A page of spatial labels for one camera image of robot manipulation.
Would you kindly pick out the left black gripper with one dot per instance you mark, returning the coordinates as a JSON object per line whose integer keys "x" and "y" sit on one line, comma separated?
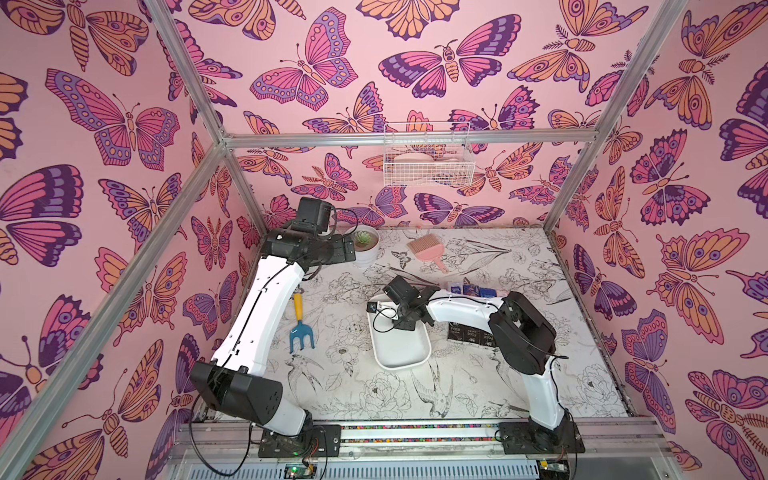
{"x": 339, "y": 253}

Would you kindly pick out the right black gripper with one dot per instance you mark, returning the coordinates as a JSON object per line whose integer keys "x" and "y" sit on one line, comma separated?
{"x": 399, "y": 294}

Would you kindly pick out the black sachet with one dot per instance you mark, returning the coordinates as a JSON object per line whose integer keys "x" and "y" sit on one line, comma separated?
{"x": 486, "y": 339}
{"x": 465, "y": 334}

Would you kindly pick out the dark blue tissue pack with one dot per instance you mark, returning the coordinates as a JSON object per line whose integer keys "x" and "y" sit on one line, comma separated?
{"x": 471, "y": 290}

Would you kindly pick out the black sachet bottom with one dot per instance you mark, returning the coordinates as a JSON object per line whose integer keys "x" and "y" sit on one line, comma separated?
{"x": 486, "y": 339}

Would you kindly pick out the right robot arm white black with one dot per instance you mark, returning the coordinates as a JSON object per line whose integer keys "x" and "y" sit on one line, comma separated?
{"x": 525, "y": 338}

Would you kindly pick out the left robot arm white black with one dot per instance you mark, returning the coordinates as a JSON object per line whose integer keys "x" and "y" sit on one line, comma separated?
{"x": 233, "y": 381}

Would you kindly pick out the white oval storage box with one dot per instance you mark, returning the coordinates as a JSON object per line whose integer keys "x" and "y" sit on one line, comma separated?
{"x": 395, "y": 349}

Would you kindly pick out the pink dustpan brush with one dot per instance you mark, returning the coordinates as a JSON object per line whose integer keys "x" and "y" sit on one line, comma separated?
{"x": 429, "y": 249}

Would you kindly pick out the white pot with succulent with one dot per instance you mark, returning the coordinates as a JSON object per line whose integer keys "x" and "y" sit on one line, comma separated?
{"x": 367, "y": 246}

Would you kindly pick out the blue garden fork yellow handle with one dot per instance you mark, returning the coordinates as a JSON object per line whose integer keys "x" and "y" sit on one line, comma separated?
{"x": 301, "y": 332}

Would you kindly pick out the white wire wall basket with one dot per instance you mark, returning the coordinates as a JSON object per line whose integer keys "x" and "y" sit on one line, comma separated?
{"x": 427, "y": 158}

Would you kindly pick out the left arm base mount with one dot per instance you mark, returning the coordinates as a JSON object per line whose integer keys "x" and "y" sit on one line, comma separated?
{"x": 318, "y": 441}

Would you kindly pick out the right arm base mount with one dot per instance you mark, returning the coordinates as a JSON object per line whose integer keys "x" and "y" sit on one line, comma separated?
{"x": 530, "y": 438}

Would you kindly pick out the aluminium rail front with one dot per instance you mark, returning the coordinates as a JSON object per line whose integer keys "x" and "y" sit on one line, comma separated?
{"x": 422, "y": 439}

